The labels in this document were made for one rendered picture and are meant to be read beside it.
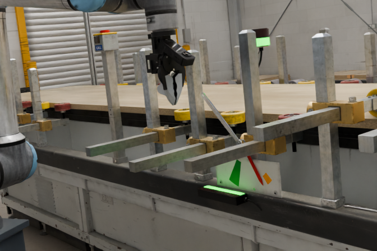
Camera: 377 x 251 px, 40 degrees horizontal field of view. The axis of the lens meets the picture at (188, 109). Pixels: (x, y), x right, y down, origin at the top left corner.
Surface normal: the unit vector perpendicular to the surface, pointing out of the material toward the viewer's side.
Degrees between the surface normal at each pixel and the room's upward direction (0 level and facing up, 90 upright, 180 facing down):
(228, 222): 90
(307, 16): 90
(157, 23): 90
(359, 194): 90
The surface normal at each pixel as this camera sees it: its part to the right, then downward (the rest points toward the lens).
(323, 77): -0.76, 0.16
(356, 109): 0.64, 0.04
